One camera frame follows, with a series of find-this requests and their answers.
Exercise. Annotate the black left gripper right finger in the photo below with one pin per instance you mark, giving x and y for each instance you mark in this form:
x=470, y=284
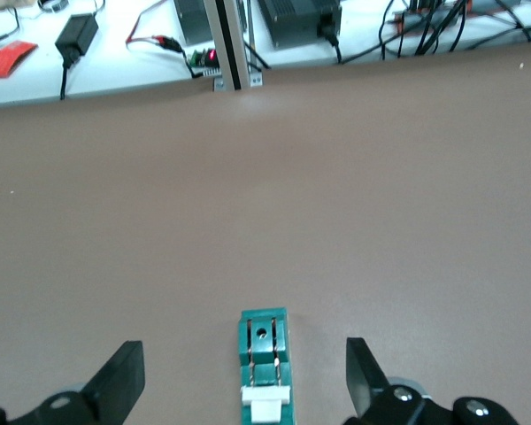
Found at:
x=371, y=398

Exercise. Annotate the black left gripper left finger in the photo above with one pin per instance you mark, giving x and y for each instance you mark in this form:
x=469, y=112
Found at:
x=110, y=389

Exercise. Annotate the green load switch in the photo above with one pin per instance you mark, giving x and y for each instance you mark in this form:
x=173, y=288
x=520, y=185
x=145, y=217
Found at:
x=262, y=354

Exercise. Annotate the small module with red LED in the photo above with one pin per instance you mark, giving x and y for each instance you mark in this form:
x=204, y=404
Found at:
x=201, y=57

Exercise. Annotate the red paper sheet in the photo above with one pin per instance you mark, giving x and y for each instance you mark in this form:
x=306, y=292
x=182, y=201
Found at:
x=9, y=57

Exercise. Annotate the red alligator clip lead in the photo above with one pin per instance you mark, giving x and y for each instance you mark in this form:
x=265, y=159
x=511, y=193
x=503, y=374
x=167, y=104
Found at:
x=166, y=42

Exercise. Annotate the black power adapter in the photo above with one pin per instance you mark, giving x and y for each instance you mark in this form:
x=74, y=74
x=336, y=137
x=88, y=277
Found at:
x=77, y=33

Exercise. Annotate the grey metal power supply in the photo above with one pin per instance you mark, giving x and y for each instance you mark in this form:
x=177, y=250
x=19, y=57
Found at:
x=190, y=22

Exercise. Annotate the black metal power supply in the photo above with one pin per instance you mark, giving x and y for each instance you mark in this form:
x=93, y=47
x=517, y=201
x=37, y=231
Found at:
x=296, y=17

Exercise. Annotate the aluminium camera post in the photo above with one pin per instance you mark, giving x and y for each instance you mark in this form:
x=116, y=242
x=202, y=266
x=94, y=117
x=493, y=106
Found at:
x=230, y=44

